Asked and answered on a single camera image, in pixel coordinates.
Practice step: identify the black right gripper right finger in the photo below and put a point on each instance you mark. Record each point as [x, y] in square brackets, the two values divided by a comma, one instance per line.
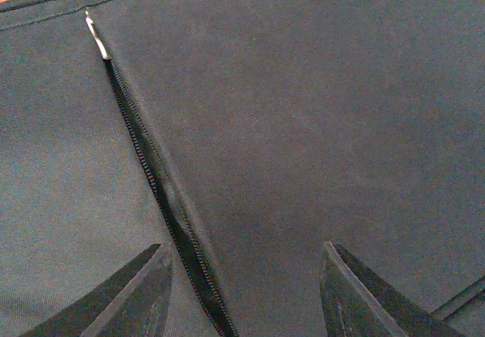
[357, 302]

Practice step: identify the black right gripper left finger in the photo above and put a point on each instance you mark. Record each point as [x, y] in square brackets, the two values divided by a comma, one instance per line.
[134, 301]

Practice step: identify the black student bag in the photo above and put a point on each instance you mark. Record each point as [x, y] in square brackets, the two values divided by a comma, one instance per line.
[243, 135]

